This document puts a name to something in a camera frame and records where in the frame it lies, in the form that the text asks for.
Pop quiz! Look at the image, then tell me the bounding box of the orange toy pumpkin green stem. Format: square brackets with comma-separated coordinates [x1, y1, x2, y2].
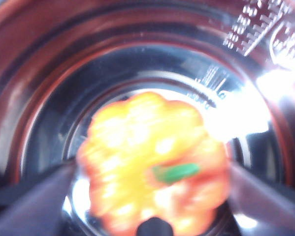
[78, 91, 230, 236]

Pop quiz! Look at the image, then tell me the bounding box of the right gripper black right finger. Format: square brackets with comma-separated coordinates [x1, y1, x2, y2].
[227, 161, 295, 236]

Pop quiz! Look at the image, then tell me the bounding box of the pale green electric cooking pot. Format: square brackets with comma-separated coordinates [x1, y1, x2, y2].
[0, 0, 295, 236]

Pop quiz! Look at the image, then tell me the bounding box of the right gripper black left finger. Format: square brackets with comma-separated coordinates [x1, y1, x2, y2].
[0, 162, 80, 236]

